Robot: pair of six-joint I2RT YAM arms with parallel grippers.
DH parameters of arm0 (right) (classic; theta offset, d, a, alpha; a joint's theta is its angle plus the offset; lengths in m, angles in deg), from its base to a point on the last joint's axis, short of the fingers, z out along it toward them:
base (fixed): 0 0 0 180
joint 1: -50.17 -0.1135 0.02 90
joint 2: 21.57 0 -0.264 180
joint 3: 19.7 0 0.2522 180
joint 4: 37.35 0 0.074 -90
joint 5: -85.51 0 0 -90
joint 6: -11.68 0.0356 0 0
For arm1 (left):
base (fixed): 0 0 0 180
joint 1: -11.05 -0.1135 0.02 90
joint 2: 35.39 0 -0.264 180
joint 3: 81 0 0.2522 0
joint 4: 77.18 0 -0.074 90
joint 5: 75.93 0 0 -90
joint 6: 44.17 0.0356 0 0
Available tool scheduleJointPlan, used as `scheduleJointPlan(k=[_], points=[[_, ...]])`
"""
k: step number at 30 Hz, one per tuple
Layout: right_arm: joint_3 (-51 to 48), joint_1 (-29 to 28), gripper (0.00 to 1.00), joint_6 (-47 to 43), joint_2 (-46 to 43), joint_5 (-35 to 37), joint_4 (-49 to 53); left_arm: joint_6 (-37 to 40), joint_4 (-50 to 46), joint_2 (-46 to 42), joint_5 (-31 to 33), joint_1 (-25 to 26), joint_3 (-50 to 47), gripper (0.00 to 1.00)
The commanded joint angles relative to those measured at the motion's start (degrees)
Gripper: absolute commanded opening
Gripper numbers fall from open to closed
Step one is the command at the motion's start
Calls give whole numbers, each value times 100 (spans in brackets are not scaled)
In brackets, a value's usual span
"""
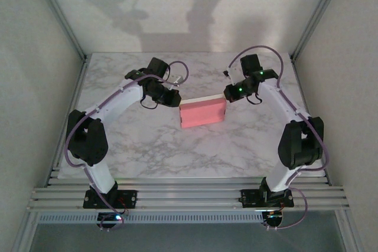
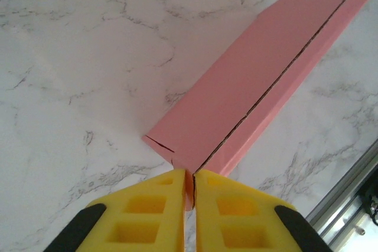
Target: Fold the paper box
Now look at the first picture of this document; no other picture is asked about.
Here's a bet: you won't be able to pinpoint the pink and white paper box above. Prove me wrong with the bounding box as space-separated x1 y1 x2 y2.
179 94 227 130

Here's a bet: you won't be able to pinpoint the right gripper thin black cable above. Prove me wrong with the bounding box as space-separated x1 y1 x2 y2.
246 94 264 106

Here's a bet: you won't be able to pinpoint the gripper thin black cable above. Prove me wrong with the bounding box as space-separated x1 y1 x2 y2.
246 94 264 106
139 97 159 110

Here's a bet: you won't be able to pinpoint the left gripper thin black cable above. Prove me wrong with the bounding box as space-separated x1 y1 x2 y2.
139 97 159 110

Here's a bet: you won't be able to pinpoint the aluminium side rail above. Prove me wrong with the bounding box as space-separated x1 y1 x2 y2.
291 55 331 186
44 55 91 188

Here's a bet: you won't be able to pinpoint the aluminium frame post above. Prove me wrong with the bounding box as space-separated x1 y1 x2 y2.
291 0 350 60
28 0 89 61

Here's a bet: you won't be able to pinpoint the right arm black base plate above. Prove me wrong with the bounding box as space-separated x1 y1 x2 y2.
241 189 295 208

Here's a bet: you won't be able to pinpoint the aluminium frame cross rails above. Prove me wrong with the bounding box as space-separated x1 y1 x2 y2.
26 175 351 213

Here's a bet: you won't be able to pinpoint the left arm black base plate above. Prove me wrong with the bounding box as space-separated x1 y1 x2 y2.
83 189 138 209

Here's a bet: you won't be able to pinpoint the grey slotted cable duct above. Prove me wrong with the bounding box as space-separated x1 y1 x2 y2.
37 212 264 224

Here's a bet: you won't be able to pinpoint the aluminium frame leg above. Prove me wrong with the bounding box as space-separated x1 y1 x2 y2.
11 212 39 252
336 210 366 252

